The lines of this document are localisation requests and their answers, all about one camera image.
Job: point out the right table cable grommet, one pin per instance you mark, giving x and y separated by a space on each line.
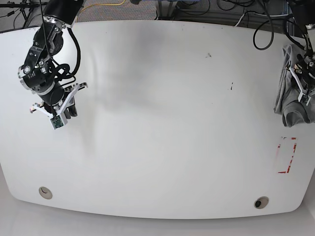
261 202

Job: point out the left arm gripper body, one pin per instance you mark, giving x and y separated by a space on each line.
304 75

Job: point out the table cable grommet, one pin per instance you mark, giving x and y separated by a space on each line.
45 193
261 202

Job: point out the grey HUGO T-shirt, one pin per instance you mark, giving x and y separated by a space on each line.
286 104

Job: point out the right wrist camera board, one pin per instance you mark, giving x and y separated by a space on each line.
58 121

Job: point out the aluminium frame rail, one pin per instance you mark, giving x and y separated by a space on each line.
165 9

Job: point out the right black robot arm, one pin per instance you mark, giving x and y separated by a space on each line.
40 73

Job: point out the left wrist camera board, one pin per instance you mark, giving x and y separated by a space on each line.
304 98

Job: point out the black tripod stand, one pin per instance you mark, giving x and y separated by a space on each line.
17 8

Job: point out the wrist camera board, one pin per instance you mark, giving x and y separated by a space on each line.
304 98
58 121

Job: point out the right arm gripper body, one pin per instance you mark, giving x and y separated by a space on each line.
59 103

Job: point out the left table cable grommet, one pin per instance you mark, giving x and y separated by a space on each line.
45 193

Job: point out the red tape rectangle marking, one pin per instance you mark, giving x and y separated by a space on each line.
285 154

